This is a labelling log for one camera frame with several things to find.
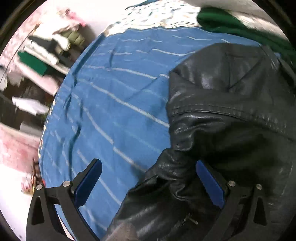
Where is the cluttered storage shelf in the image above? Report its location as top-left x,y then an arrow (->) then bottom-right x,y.
0,9 -> 87,140

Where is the blue striped bed sheet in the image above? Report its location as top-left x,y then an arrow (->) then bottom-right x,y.
38,26 -> 282,240

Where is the green varsity jacket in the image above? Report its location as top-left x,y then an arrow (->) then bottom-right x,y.
197,7 -> 295,67

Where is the black leather jacket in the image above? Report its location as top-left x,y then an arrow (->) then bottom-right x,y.
104,43 -> 295,240

